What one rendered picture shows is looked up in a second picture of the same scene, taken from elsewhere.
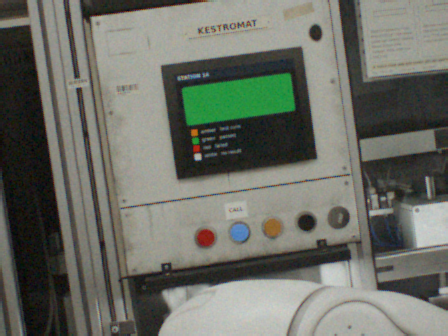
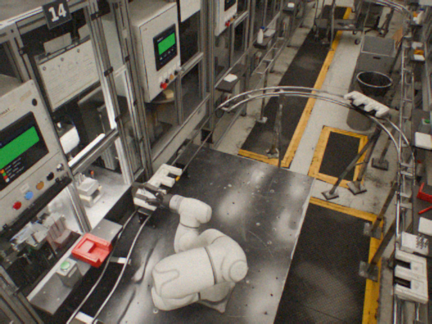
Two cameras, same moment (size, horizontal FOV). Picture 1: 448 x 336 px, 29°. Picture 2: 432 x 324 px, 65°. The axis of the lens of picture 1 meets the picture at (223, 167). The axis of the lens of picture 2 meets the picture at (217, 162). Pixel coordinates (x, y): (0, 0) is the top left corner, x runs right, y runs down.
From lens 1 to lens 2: 1.06 m
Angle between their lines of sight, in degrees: 69
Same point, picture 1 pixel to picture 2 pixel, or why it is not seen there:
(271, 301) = (202, 267)
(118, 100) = not seen: outside the picture
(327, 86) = (44, 122)
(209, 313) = (184, 278)
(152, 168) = not seen: outside the picture
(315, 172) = (48, 157)
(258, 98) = (24, 143)
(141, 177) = not seen: outside the picture
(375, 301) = (239, 259)
